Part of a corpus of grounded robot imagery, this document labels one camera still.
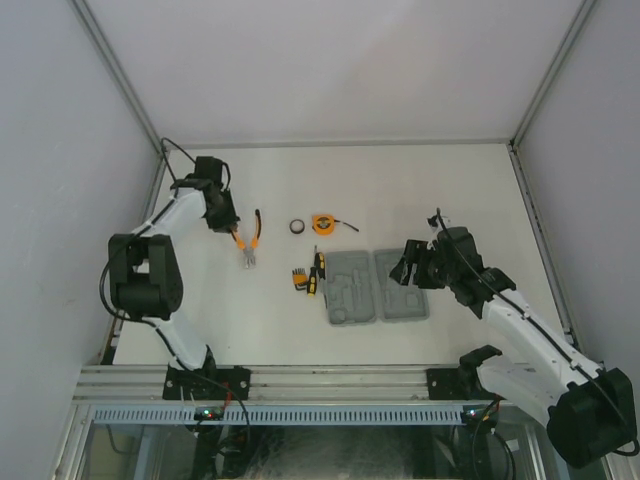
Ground hex key set orange holder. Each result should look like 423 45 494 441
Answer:
292 268 308 291

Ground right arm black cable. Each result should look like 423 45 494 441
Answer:
427 207 639 456

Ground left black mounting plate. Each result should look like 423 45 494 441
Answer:
162 366 252 401

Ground grey plastic tool case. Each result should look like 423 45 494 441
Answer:
322 249 430 326

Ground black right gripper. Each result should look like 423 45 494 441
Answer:
390 240 457 291

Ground black mounting plate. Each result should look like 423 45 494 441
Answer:
162 366 252 401
426 366 482 400

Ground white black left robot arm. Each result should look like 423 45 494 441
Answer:
99 156 239 400

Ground black electrical tape roll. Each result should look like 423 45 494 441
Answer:
289 218 306 235

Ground orange black handled pliers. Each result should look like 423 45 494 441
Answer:
231 209 262 269

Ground flathead screwdriver black yellow handle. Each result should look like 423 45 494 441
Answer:
314 247 326 280

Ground orange tape measure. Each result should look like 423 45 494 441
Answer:
312 214 360 236

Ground blue slotted cable duct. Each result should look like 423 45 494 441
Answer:
93 405 463 426

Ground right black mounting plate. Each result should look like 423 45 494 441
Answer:
426 366 482 400

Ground phillips screwdriver black yellow handle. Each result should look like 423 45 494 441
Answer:
306 267 319 297

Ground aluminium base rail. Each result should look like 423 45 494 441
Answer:
74 363 546 401

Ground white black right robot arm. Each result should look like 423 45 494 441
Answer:
389 225 639 468

